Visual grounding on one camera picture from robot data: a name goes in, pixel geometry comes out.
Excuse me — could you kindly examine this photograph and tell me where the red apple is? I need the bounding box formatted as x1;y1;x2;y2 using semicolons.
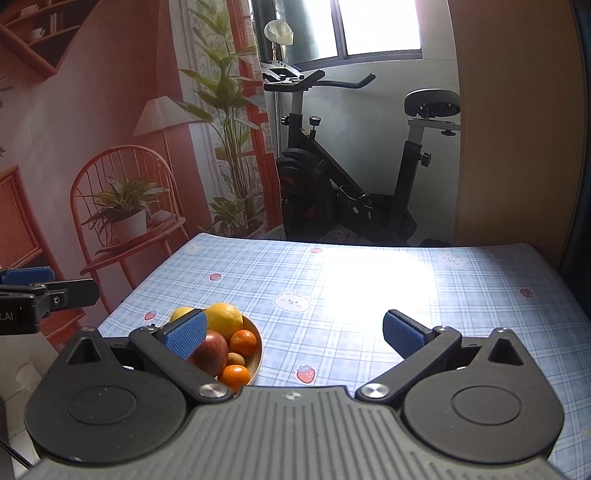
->
187;330;228;377

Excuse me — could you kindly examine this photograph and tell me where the large yellow lemon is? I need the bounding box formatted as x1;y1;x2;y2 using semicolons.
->
204;302;243;340

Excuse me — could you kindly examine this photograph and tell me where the small brown longan fruit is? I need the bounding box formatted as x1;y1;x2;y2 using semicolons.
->
226;352;245;366

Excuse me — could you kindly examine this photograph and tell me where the orange tangerine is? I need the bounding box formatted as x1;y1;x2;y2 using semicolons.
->
229;329;259;358
217;364;252;394

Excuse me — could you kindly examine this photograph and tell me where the cream round plate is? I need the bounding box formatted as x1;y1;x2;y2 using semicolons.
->
242;316;263;385

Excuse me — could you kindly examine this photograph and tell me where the blue plaid strawberry tablecloth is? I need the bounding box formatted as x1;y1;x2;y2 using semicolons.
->
99;234;590;479

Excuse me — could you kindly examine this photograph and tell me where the printed room backdrop poster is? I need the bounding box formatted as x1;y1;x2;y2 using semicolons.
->
1;1;281;347

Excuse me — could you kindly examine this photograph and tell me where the black exercise bike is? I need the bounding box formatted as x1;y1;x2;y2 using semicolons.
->
263;61;461;246

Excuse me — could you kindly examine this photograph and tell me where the wooden wardrobe panel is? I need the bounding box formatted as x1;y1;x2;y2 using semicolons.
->
449;1;587;266

